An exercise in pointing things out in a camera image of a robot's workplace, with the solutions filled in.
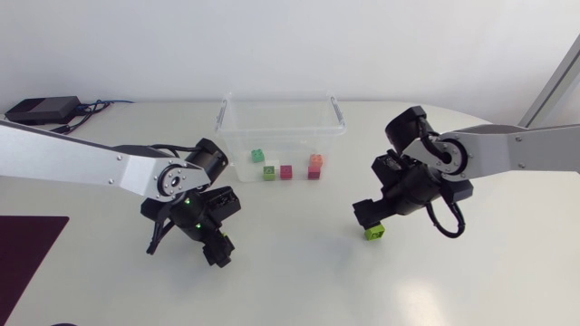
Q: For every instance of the clear plastic container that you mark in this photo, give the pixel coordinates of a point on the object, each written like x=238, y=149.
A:
x=281, y=131

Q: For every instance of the red toy brick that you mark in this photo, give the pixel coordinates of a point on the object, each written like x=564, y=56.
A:
x=314, y=172

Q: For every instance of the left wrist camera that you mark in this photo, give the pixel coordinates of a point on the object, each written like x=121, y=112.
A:
x=223, y=201

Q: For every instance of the orange toy brick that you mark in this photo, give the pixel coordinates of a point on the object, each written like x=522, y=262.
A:
x=316, y=160

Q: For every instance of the black power brick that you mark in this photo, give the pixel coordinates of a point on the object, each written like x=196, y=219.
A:
x=43, y=109

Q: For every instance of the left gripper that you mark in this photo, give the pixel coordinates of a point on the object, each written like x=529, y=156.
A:
x=196, y=222

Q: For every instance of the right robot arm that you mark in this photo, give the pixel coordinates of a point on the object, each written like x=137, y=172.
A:
x=503, y=149

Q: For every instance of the lime green toy brick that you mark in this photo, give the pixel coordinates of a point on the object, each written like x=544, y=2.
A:
x=269, y=173
x=374, y=232

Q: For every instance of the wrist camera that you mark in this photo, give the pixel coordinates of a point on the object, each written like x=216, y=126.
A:
x=387, y=166
x=223, y=201

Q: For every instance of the dark mat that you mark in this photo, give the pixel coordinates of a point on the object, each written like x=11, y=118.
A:
x=25, y=258

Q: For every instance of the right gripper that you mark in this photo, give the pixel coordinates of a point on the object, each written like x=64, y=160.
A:
x=410, y=192

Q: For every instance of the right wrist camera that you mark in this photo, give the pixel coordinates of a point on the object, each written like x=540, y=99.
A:
x=387, y=166

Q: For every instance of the magenta toy brick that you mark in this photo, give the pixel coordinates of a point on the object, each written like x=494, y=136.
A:
x=286, y=172

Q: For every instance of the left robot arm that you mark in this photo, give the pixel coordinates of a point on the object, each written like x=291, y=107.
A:
x=68, y=158

